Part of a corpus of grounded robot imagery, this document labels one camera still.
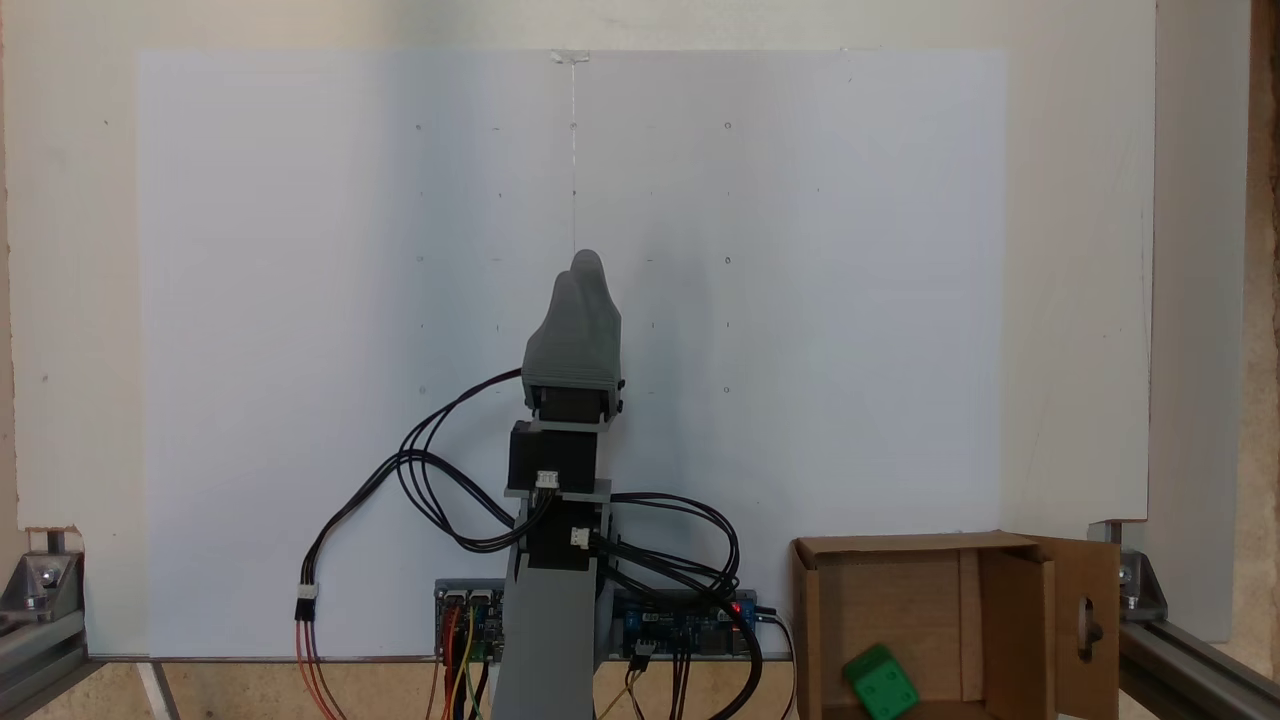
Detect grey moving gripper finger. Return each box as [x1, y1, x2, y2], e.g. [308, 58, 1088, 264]
[526, 270, 602, 344]

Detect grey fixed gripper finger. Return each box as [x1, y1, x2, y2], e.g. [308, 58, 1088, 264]
[572, 250, 623, 346]

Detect green die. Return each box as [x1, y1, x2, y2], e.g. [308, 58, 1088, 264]
[842, 643, 921, 720]

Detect white paper sheet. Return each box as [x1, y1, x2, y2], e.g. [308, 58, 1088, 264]
[135, 48, 1006, 661]

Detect blue power circuit board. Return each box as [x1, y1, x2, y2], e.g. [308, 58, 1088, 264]
[612, 588, 761, 661]

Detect brown cardboard box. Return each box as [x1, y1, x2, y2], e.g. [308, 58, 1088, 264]
[790, 530, 1123, 720]

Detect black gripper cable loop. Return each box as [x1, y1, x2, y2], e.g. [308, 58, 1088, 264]
[385, 370, 553, 558]

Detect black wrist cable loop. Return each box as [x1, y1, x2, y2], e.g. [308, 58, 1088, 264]
[590, 490, 743, 601]

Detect controller board with jumper wires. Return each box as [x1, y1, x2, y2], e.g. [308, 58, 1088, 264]
[433, 578, 507, 663]

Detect coloured jumper wires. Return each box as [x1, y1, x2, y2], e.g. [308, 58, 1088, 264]
[440, 600, 496, 720]

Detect yellow wire pair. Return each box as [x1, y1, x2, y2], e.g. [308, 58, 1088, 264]
[600, 650, 651, 720]

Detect black base cable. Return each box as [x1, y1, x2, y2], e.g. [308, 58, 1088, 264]
[598, 545, 766, 720]

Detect long black servo cable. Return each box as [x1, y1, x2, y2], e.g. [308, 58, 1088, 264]
[295, 450, 521, 603]

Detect thin black power cable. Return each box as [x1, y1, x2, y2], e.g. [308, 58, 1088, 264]
[755, 605, 798, 720]

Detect red orange wire bundle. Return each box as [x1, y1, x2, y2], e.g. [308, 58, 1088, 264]
[295, 612, 346, 720]

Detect metal corner bracket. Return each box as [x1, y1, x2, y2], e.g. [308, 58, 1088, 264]
[0, 528, 86, 623]
[1088, 520, 1169, 623]

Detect aluminium frame post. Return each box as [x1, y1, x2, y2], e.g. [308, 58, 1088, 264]
[1118, 618, 1280, 720]
[0, 608, 93, 720]

